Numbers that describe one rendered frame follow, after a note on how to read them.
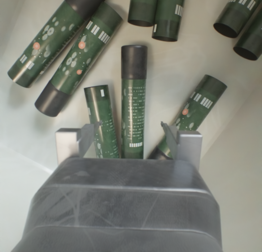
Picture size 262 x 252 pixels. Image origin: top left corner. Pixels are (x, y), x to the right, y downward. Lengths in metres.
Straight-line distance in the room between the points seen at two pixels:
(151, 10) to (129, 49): 0.05
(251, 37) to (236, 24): 0.02
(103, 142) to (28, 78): 0.12
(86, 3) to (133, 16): 0.05
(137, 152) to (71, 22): 0.17
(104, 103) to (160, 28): 0.11
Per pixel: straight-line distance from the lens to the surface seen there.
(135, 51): 0.23
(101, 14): 0.24
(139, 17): 0.24
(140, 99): 0.23
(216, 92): 0.25
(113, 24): 0.24
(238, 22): 0.26
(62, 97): 0.25
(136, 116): 0.24
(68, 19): 0.25
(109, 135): 0.25
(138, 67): 0.23
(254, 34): 0.27
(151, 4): 0.24
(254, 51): 0.27
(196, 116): 0.25
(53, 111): 0.26
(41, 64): 0.26
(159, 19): 0.24
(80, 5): 0.25
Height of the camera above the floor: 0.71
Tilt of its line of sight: 76 degrees down
